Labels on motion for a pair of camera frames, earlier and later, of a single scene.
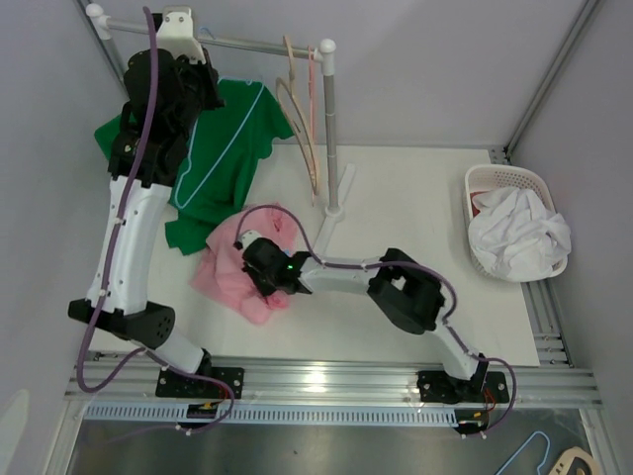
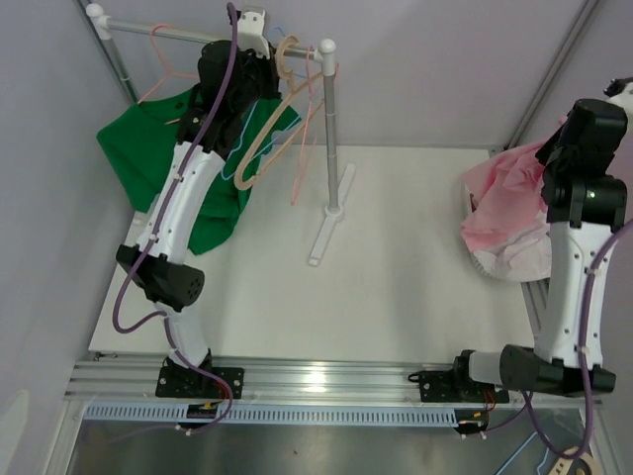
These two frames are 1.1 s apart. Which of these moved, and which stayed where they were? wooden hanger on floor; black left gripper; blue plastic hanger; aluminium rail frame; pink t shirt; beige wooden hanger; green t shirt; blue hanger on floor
Moved: black left gripper; blue plastic hanger; pink t shirt; green t shirt; beige wooden hanger
Stayed: aluminium rail frame; blue hanger on floor; wooden hanger on floor
